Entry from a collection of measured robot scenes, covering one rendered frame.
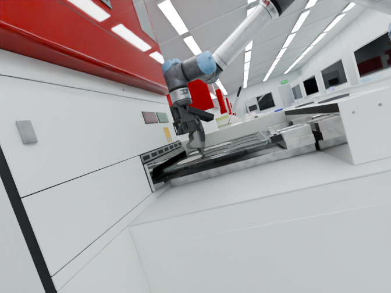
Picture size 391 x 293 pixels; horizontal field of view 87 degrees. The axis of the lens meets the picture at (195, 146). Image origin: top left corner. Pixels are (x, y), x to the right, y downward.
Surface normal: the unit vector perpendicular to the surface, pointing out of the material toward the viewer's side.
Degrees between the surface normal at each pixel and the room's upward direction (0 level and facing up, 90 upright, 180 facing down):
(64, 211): 90
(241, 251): 90
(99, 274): 90
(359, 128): 90
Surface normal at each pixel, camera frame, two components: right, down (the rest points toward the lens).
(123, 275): 0.93, -0.28
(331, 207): -0.22, 0.14
